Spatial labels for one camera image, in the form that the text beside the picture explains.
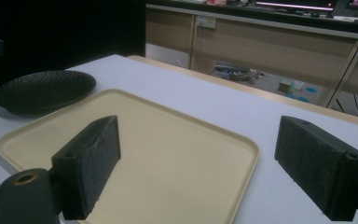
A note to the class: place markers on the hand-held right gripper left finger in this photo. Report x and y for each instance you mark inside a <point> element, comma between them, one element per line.
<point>87,168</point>

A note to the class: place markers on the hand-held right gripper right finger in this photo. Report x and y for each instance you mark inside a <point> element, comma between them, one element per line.
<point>313,161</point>

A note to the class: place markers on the small cardboard box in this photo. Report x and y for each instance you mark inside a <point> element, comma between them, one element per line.
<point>285,85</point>

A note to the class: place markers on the beige plastic tray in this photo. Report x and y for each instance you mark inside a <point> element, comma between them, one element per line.
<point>174,149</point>

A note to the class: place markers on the black textured plate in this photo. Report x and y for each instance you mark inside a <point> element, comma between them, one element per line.
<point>43,90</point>

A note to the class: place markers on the clutter pile on floor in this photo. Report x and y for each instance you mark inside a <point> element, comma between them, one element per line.
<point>239,74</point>

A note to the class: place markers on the black curtain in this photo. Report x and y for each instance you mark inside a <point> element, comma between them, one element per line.
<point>62,31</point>

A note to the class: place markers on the wide computer monitor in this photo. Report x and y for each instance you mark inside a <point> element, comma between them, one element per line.
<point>295,4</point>

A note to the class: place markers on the red and white box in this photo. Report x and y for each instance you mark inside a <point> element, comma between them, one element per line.
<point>216,2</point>

